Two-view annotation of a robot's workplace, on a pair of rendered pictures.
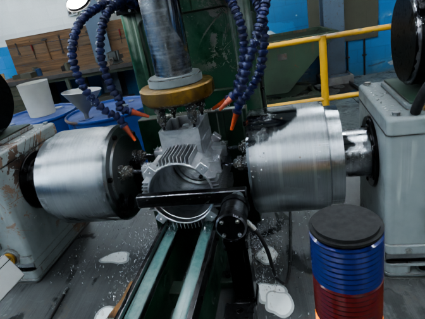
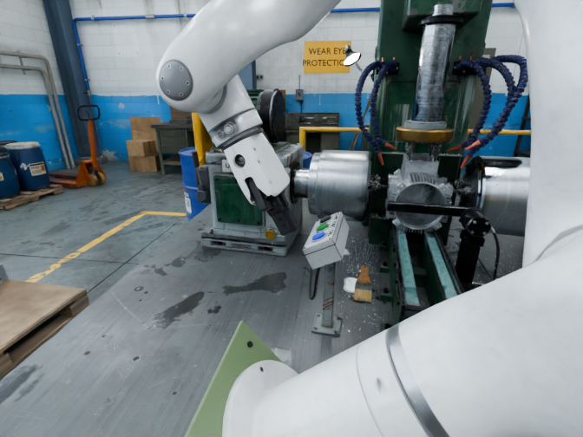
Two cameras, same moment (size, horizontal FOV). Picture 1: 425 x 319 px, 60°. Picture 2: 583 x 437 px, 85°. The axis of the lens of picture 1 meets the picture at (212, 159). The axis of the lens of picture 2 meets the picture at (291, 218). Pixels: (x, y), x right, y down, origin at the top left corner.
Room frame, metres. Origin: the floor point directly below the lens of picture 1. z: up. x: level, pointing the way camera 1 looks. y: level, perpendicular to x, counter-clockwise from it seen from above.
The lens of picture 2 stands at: (-0.21, 0.49, 1.35)
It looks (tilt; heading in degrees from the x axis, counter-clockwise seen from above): 21 degrees down; 0
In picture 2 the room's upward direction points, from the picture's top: straight up
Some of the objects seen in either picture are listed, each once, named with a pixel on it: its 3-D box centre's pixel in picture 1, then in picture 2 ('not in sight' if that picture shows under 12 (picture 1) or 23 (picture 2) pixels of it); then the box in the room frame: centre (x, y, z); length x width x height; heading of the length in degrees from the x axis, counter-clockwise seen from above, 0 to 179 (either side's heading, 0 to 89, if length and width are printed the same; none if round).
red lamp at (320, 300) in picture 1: (347, 290); not in sight; (0.26, -0.10, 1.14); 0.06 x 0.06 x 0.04
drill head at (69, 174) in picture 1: (80, 175); (328, 185); (0.93, 0.36, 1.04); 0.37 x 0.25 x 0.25; 76
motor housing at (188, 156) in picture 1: (190, 175); (415, 197); (0.85, 0.06, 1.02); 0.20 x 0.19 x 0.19; 166
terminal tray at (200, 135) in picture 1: (186, 135); (418, 168); (0.89, 0.05, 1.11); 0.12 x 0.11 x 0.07; 166
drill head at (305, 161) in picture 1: (304, 156); (510, 196); (0.79, -0.21, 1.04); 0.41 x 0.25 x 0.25; 76
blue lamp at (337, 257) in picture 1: (346, 250); not in sight; (0.26, -0.10, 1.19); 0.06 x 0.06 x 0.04
